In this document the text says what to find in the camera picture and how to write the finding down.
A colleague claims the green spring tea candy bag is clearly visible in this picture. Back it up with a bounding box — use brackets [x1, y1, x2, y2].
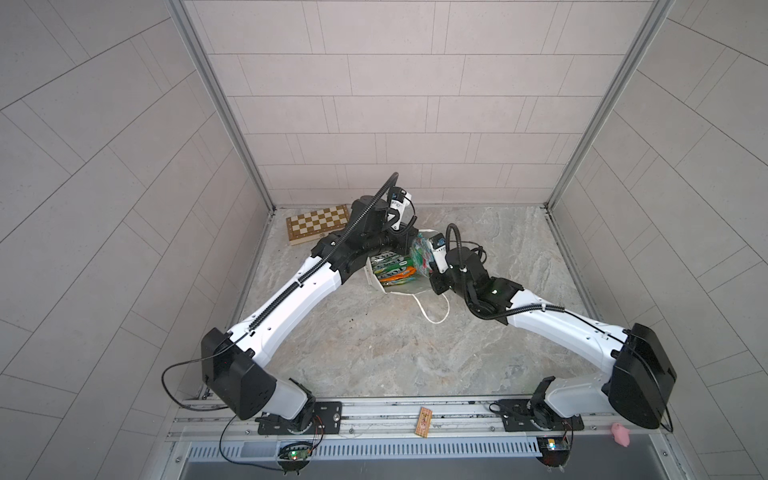
[370, 252, 413, 272]

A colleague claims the white paper bag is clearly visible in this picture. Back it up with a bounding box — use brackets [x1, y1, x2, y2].
[364, 229, 451, 325]

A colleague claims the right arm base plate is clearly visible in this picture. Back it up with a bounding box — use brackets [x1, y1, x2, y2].
[489, 398, 585, 433]

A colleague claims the aluminium front rail frame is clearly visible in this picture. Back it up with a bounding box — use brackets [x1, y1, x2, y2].
[162, 395, 650, 441]

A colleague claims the pink pig toy on rail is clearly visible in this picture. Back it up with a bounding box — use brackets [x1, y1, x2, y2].
[610, 422, 631, 448]

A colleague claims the right controller board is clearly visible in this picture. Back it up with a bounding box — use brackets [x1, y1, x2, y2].
[536, 436, 571, 469]

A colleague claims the left controller board with LED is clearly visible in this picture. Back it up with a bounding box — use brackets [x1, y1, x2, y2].
[277, 441, 314, 474]

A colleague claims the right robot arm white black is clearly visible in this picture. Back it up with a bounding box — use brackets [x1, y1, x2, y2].
[430, 247, 677, 431]

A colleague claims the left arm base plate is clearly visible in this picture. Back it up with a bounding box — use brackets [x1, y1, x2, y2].
[257, 401, 343, 435]

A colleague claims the black cable left base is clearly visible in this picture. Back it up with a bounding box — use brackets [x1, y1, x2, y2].
[217, 413, 283, 473]

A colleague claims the orange fruit candy bag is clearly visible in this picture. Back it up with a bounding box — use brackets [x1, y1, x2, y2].
[376, 266, 418, 287]

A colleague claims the wooden chessboard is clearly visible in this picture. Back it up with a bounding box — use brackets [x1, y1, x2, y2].
[286, 205, 349, 245]

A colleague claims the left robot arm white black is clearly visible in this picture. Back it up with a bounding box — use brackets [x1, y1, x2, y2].
[201, 187, 418, 429]

